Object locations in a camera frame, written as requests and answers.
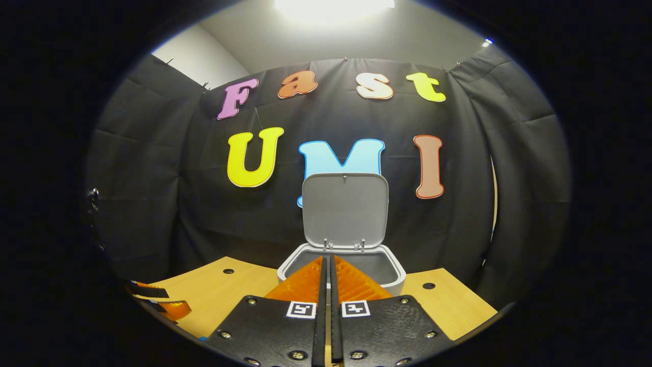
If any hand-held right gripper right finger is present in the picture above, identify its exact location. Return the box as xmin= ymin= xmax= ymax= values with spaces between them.
xmin=330 ymin=255 xmax=453 ymax=367

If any black backdrop cloth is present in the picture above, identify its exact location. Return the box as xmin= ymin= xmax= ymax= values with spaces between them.
xmin=87 ymin=43 xmax=571 ymax=306

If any grey desktop garbage bin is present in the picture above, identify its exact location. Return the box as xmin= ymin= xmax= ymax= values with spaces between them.
xmin=277 ymin=172 xmax=406 ymax=297

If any large ceiling light panel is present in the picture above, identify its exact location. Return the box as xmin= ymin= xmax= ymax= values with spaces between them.
xmin=275 ymin=0 xmax=395 ymax=23

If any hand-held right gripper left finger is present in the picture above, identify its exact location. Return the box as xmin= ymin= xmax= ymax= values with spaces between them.
xmin=206 ymin=256 xmax=328 ymax=367

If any wooden desktop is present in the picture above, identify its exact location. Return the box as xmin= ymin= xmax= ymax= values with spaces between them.
xmin=127 ymin=256 xmax=497 ymax=352

